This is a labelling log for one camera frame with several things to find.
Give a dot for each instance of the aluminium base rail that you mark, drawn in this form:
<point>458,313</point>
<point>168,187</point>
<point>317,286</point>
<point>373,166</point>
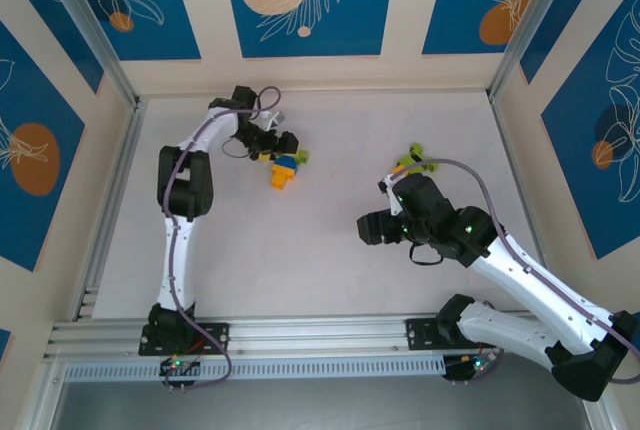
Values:
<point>325,332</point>

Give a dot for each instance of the aluminium corner post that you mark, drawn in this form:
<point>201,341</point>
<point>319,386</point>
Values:
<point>89,20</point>
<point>532,20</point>

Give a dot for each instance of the small green lego brick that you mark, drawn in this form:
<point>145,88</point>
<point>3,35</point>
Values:
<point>432,169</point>
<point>303,156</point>
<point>416,149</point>

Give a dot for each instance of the long green lego brick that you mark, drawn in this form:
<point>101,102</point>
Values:
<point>407,162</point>

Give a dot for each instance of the aluminium side rail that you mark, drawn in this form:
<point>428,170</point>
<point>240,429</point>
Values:
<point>111,200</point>
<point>523,200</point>

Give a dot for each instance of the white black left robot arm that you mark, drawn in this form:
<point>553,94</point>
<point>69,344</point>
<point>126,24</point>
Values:
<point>177,260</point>

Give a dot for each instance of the grey metal sheet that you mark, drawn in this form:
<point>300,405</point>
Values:
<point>325,410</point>

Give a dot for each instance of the long orange lego brick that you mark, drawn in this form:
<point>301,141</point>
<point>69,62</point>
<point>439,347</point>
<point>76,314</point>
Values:
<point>281,177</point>

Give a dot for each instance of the long blue lego brick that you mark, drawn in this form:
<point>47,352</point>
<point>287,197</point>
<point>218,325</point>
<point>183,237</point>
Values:
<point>285,162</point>

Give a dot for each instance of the small electronics board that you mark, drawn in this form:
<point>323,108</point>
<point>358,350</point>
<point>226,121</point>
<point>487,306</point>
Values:
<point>175,365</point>
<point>470,365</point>

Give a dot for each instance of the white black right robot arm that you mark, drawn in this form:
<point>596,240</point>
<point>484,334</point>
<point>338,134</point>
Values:
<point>530,290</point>

